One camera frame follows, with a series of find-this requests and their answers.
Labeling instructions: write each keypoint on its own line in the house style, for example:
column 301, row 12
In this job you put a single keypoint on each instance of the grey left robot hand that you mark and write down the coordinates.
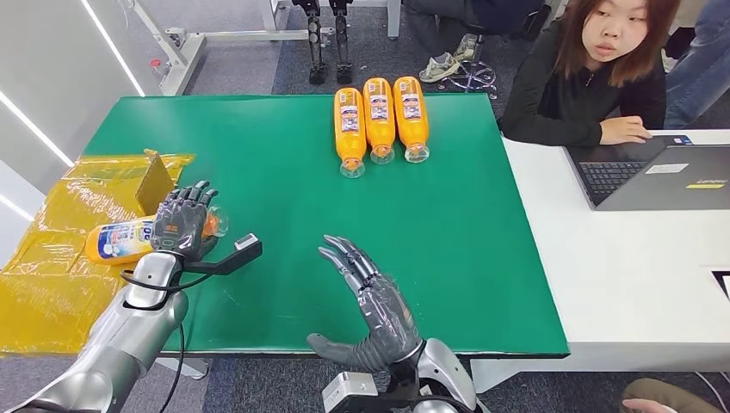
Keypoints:
column 177, row 225

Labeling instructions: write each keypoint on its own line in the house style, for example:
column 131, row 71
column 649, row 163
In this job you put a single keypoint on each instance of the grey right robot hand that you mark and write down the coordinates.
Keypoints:
column 388, row 319

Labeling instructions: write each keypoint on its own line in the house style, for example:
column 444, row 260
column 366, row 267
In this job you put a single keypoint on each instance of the orange bottle with clear cap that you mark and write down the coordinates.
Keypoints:
column 412, row 130
column 114, row 242
column 379, row 130
column 349, row 137

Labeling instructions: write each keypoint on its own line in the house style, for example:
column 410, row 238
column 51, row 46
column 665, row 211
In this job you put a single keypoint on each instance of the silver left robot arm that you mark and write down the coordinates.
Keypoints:
column 131, row 336

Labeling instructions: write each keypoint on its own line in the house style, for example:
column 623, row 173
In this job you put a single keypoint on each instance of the green table mat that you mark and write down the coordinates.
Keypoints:
column 456, row 228

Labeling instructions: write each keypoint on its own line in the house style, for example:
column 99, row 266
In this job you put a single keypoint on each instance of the yellow film wrapped cardboard box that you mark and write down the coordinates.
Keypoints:
column 45, row 296

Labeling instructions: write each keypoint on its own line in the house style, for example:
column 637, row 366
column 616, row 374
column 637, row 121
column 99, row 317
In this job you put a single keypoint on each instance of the black robot leg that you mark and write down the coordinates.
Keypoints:
column 316, row 71
column 343, row 71

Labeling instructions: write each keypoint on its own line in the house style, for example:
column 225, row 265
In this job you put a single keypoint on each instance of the person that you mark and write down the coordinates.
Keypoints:
column 542, row 97
column 661, row 396
column 701, row 74
column 442, row 67

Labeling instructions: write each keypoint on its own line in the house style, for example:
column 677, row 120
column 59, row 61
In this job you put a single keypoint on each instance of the chrome office chair base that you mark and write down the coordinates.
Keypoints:
column 473, row 75

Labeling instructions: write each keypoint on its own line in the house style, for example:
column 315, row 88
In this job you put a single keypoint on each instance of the white desk leg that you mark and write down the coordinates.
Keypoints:
column 393, row 20

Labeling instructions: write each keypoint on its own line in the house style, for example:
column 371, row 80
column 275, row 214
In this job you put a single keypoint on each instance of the grey laptop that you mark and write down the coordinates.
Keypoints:
column 656, row 185

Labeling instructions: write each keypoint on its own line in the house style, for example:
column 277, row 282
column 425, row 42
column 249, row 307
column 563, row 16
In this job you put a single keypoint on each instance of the black flat device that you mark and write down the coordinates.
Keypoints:
column 724, row 283

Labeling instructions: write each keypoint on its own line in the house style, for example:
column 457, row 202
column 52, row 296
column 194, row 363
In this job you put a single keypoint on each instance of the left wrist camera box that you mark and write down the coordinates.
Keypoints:
column 246, row 242

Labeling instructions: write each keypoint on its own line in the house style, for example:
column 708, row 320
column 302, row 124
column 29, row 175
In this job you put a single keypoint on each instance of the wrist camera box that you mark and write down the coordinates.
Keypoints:
column 246, row 242
column 348, row 390

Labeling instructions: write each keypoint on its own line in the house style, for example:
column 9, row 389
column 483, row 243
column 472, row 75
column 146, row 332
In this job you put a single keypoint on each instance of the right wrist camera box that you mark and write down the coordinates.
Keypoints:
column 348, row 390

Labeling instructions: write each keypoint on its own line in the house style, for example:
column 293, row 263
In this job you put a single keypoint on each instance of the white metal frame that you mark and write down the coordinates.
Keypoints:
column 185, row 57

